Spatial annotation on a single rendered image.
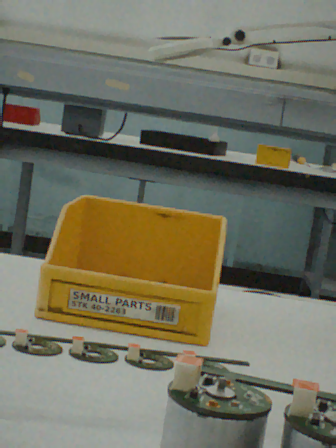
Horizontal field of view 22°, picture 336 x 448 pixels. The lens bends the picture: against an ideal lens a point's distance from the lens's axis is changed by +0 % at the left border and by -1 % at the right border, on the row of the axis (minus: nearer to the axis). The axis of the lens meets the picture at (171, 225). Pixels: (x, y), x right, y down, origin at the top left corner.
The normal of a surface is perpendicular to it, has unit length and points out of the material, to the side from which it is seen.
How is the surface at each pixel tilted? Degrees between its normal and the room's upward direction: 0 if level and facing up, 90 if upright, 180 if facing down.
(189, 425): 90
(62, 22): 90
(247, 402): 0
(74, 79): 90
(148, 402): 0
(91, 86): 90
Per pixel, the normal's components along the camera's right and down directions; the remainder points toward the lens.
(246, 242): -0.04, 0.13
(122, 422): 0.15, -0.98
